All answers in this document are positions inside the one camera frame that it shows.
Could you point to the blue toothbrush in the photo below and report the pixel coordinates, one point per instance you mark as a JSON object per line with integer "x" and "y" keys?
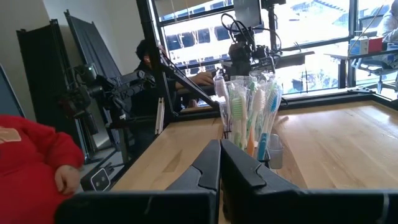
{"x": 273, "y": 104}

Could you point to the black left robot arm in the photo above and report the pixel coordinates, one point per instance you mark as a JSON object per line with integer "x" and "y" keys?
{"x": 241, "y": 56}

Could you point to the blue and white box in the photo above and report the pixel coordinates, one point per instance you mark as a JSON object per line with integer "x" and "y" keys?
{"x": 359, "y": 46}

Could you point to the teal mouthwash bottle white cap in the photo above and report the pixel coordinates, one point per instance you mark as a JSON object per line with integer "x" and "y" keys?
{"x": 275, "y": 154}

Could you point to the green toothbrush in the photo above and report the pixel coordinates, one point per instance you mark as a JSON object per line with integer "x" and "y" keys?
{"x": 237, "y": 109}
{"x": 231, "y": 90}
{"x": 252, "y": 85}

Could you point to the orange toothbrush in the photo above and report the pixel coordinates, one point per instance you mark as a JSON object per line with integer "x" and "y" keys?
{"x": 259, "y": 101}

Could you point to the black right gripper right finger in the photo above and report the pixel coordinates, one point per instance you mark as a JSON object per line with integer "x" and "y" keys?
{"x": 242, "y": 177}

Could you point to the small black camera box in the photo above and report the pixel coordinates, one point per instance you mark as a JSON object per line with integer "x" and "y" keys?
{"x": 100, "y": 180}

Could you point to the silver metal bracket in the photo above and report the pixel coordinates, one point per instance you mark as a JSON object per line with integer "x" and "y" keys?
{"x": 160, "y": 115}

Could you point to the dark office desk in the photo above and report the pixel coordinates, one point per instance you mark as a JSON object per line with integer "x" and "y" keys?
{"x": 367, "y": 53}

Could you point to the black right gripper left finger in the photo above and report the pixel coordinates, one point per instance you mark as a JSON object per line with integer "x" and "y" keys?
{"x": 205, "y": 177}

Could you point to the person's hand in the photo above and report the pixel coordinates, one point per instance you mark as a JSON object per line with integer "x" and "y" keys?
{"x": 66, "y": 180}
{"x": 202, "y": 78}

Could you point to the person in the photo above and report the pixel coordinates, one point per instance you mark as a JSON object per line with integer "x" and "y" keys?
{"x": 144, "y": 54}
{"x": 392, "y": 25}
{"x": 25, "y": 174}

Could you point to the office chair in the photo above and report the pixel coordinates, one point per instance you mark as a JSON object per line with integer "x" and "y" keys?
{"x": 373, "y": 67}

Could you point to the black folded metal rack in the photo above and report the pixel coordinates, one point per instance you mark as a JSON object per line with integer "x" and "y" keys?
{"x": 93, "y": 46}
{"x": 40, "y": 68}

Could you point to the black monitor on pole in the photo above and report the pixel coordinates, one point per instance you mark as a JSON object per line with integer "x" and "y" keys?
{"x": 247, "y": 14}

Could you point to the red box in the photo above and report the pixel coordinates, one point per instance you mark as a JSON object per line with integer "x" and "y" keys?
{"x": 376, "y": 44}

